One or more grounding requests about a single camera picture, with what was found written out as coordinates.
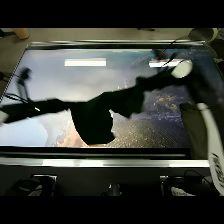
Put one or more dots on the black garment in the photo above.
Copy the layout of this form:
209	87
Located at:
95	121

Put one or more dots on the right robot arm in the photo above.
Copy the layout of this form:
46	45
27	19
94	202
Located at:
213	140

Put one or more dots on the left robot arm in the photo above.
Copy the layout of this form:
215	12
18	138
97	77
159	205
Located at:
23	111

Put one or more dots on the silver frame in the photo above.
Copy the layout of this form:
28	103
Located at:
100	163

